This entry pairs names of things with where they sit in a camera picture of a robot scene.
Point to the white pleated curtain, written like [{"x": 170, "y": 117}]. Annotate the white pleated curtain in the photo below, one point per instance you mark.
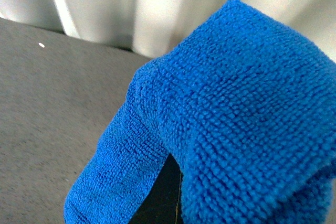
[{"x": 153, "y": 27}]

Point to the blue microfiber cloth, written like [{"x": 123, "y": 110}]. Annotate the blue microfiber cloth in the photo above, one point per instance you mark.
[{"x": 245, "y": 105}]

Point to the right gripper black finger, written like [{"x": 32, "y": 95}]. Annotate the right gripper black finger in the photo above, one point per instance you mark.
[{"x": 163, "y": 204}]

